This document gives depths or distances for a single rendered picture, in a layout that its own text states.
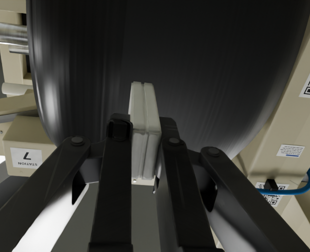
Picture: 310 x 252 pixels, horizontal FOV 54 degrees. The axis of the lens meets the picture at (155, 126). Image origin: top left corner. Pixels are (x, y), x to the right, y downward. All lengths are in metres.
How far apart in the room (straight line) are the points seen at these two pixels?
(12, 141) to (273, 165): 0.72
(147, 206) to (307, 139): 2.88
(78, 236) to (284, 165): 2.66
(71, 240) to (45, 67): 2.88
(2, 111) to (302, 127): 0.88
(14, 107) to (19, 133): 0.12
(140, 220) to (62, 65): 3.06
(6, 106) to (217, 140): 0.87
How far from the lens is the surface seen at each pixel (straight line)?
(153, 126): 0.15
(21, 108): 1.08
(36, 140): 0.98
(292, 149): 0.67
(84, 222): 3.27
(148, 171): 0.16
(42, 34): 0.31
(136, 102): 0.18
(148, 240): 3.19
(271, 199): 0.76
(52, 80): 0.32
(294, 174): 0.73
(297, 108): 0.61
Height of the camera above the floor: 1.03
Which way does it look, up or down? 35 degrees up
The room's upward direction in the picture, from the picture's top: 170 degrees counter-clockwise
